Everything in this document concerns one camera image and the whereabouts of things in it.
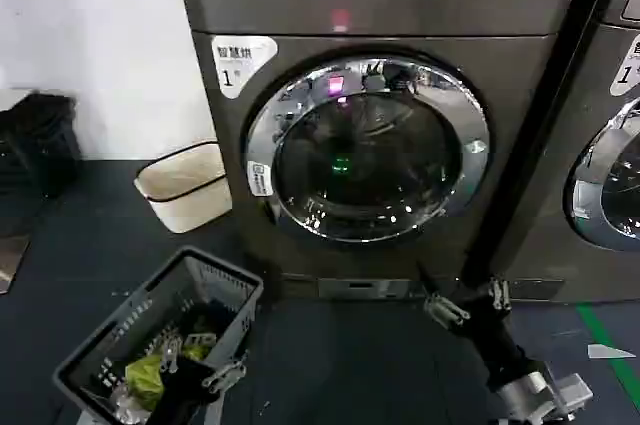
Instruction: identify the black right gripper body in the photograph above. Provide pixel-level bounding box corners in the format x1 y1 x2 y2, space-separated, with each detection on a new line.
451 288 535 395

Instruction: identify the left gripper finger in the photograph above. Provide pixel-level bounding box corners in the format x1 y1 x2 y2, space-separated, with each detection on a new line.
152 330 184 375
201 350 250 390

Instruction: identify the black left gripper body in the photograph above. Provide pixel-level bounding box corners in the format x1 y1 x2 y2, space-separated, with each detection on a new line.
149 360 215 425

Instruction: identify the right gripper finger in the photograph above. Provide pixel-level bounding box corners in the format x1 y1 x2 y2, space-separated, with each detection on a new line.
413 265 472 332
487 270 513 314

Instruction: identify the green garment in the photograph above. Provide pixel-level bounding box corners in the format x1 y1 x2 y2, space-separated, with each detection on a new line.
124 329 214 404

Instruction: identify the black garment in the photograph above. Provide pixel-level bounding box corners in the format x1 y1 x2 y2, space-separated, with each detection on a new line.
169 299 226 346

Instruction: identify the grey plastic laundry basket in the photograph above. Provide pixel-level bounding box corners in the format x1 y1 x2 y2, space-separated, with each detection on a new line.
52 246 265 425

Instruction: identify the dryer bottom service panel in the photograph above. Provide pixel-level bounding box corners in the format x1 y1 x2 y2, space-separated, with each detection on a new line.
316 278 414 301

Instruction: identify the grey dryer with round door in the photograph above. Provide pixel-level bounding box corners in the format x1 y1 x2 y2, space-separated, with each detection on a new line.
492 0 640 304
172 0 614 303

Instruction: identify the green floor tape strip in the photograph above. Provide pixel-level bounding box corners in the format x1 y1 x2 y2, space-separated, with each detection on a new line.
574 305 640 399

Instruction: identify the white paper scrap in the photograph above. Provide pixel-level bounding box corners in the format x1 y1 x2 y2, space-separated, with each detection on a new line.
587 343 637 360

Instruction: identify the round chrome-rimmed glass dryer door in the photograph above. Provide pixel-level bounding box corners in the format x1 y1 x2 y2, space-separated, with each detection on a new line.
241 47 492 245
562 97 640 254

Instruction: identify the white bin with black rim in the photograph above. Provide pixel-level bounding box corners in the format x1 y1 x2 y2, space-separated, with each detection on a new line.
133 140 235 235

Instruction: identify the brown flat board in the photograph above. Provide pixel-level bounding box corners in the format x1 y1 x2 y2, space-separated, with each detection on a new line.
0 232 32 296

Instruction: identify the small white door label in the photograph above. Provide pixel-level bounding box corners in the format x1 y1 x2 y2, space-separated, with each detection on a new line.
246 160 274 197

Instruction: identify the black storage crate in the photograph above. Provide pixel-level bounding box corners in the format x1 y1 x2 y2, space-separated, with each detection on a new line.
0 92 84 236

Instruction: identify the white number sticker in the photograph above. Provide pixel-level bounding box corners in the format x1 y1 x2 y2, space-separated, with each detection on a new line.
615 33 640 97
210 34 279 100

